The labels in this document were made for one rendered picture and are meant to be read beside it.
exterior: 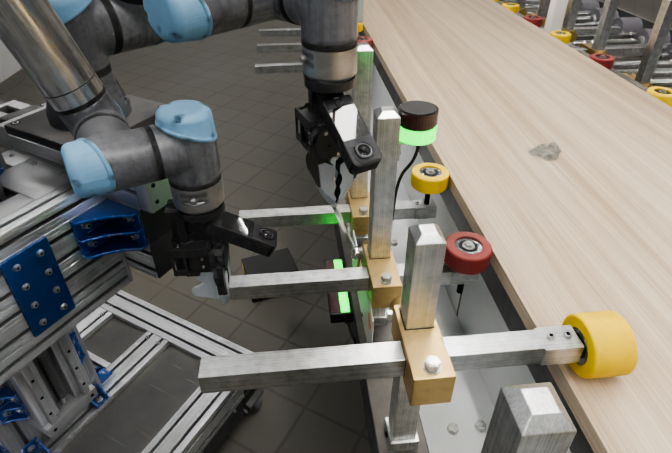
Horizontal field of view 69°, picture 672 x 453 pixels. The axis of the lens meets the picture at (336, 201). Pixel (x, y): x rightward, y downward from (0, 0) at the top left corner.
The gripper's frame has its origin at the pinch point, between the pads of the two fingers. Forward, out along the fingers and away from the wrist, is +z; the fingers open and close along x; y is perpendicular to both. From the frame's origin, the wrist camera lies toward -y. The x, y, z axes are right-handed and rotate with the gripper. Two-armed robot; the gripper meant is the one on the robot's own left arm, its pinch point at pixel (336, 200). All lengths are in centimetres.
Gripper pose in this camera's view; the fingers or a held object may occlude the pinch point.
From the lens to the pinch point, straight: 77.8
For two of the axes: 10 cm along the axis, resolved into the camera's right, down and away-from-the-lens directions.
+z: 0.0, 8.2, 5.7
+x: -9.0, 2.5, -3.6
